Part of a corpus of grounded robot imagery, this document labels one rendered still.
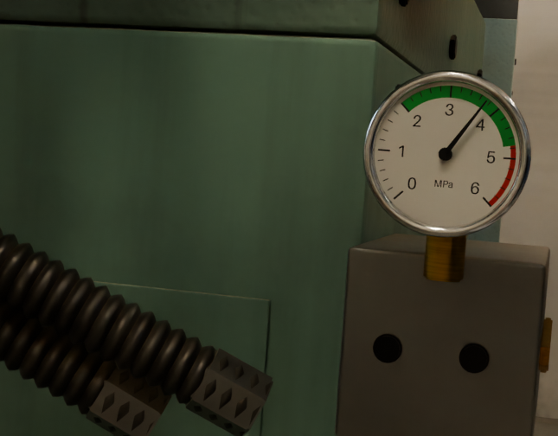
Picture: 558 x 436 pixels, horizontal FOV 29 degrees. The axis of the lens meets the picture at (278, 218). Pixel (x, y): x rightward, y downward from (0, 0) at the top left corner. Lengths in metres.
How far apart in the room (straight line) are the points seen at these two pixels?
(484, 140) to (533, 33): 2.62
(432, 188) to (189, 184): 0.13
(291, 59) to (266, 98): 0.02
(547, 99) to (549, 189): 0.24
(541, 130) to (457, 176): 2.60
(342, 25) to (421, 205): 0.11
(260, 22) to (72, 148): 0.11
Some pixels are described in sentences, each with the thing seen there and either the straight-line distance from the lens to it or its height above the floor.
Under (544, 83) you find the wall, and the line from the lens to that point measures 3.02.
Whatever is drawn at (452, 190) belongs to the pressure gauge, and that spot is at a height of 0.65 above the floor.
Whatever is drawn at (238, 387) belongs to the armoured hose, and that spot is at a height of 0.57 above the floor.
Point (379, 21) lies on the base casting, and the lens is 0.49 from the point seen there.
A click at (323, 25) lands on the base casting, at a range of 0.49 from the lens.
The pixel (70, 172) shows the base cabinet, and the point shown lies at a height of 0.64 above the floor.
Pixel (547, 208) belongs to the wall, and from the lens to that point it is 3.01.
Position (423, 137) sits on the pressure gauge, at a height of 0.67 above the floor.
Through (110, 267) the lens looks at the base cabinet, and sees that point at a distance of 0.52.
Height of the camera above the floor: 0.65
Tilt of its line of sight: 3 degrees down
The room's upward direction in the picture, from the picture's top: 4 degrees clockwise
